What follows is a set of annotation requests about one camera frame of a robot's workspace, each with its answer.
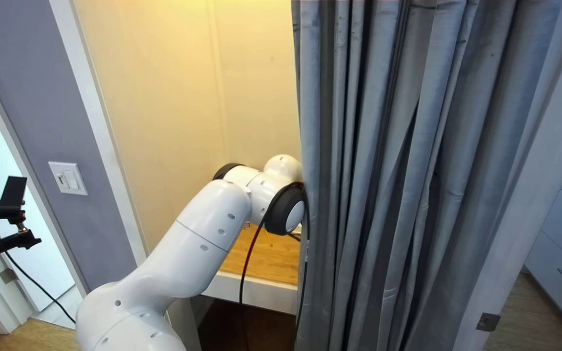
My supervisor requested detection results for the metal door strike plate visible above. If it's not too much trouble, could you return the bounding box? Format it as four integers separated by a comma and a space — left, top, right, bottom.
476, 313, 502, 334

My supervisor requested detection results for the black camera cable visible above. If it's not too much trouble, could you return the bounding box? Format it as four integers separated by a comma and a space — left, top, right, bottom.
0, 201, 78, 326

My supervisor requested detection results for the white light switch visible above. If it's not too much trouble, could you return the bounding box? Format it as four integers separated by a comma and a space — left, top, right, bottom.
47, 160, 90, 197

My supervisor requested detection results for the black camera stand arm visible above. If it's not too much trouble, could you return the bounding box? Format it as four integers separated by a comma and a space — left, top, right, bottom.
0, 221, 43, 268

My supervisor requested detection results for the grey curtain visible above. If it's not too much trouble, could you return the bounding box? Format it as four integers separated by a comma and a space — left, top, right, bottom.
291, 0, 562, 351

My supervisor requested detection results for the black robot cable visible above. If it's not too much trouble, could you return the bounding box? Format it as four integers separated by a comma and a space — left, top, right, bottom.
236, 217, 311, 313

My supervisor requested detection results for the black camera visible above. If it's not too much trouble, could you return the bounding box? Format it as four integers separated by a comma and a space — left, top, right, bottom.
0, 174, 30, 225

